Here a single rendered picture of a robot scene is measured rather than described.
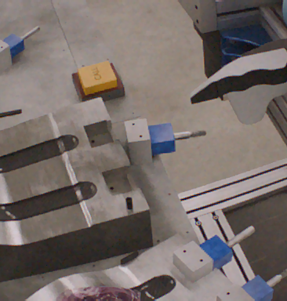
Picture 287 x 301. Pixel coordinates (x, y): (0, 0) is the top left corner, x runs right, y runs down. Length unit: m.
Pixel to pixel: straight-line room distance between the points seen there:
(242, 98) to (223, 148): 1.97
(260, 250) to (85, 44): 0.70
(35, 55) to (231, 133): 1.07
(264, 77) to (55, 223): 0.71
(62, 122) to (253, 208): 0.86
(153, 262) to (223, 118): 1.49
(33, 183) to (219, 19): 0.47
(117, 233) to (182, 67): 1.64
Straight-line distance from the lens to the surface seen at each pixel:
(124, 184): 1.41
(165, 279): 1.30
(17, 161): 1.45
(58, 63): 1.74
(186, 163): 2.63
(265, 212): 2.22
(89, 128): 1.48
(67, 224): 1.33
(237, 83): 0.68
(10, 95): 1.70
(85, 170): 1.40
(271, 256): 2.13
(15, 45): 1.76
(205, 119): 2.76
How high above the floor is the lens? 1.89
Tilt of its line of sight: 45 degrees down
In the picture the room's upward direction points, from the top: 6 degrees counter-clockwise
